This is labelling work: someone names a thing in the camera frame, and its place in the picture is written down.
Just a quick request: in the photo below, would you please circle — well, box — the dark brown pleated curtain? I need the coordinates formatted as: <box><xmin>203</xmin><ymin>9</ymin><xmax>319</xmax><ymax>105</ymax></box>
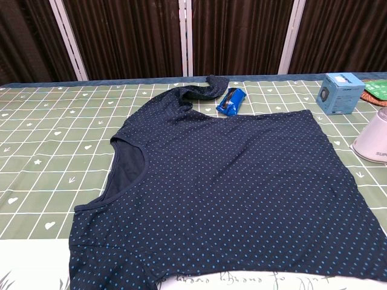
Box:
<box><xmin>0</xmin><ymin>0</ymin><xmax>78</xmax><ymax>87</ymax></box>
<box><xmin>62</xmin><ymin>0</ymin><xmax>182</xmax><ymax>82</ymax></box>
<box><xmin>288</xmin><ymin>0</ymin><xmax>387</xmax><ymax>75</ymax></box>
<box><xmin>192</xmin><ymin>0</ymin><xmax>296</xmax><ymax>76</ymax></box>

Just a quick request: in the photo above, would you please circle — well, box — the blue snack packet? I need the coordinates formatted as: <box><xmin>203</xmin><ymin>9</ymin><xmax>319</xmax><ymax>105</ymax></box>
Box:
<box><xmin>215</xmin><ymin>87</ymin><xmax>247</xmax><ymax>117</ymax></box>

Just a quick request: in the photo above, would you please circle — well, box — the green printed packet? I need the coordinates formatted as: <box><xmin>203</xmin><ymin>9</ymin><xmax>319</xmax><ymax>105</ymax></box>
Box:
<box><xmin>364</xmin><ymin>79</ymin><xmax>387</xmax><ymax>99</ymax></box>

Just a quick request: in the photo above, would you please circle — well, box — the white screen frame post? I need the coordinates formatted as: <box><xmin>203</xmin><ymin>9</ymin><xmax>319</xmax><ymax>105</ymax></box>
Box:
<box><xmin>49</xmin><ymin>0</ymin><xmax>89</xmax><ymax>82</ymax></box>
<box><xmin>277</xmin><ymin>0</ymin><xmax>307</xmax><ymax>75</ymax></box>
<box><xmin>178</xmin><ymin>0</ymin><xmax>194</xmax><ymax>77</ymax></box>

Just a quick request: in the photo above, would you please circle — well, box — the navy dotted t-shirt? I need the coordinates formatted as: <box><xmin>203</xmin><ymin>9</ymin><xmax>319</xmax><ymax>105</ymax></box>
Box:
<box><xmin>68</xmin><ymin>74</ymin><xmax>387</xmax><ymax>290</ymax></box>

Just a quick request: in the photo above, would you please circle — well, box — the white pink appliance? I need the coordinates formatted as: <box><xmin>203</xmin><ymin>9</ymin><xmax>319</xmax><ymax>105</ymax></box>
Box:
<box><xmin>350</xmin><ymin>107</ymin><xmax>387</xmax><ymax>166</ymax></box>

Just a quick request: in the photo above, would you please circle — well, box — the green checkered tablecloth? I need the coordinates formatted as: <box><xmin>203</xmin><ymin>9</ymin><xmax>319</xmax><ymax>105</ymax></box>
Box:
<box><xmin>0</xmin><ymin>79</ymin><xmax>387</xmax><ymax>290</ymax></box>

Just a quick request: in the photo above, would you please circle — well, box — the brown woven round coaster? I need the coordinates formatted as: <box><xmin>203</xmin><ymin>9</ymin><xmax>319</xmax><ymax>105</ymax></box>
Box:
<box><xmin>360</xmin><ymin>79</ymin><xmax>387</xmax><ymax>107</ymax></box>

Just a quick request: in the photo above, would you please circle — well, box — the light blue cardboard box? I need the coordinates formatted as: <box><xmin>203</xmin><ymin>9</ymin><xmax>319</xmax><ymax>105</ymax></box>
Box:
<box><xmin>315</xmin><ymin>72</ymin><xmax>366</xmax><ymax>116</ymax></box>

